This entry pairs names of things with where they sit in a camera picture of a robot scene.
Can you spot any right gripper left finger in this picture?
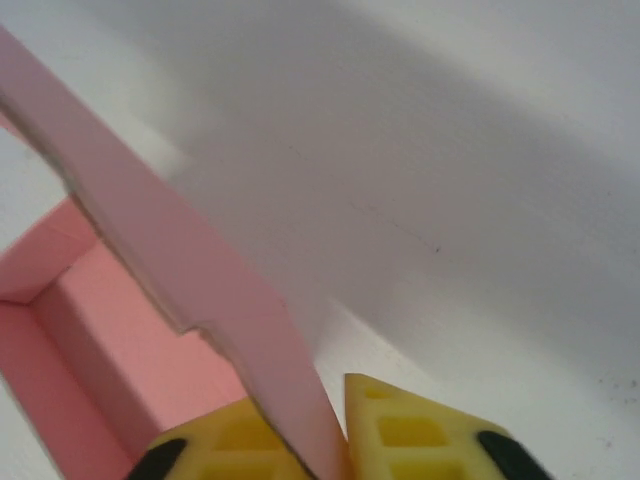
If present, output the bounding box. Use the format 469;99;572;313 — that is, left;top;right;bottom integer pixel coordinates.
130;396;314;480

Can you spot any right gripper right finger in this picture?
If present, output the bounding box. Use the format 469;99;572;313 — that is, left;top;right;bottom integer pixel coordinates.
342;372;552;480

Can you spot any pink paper box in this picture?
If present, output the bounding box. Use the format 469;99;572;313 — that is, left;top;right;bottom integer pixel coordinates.
0;23;351;480

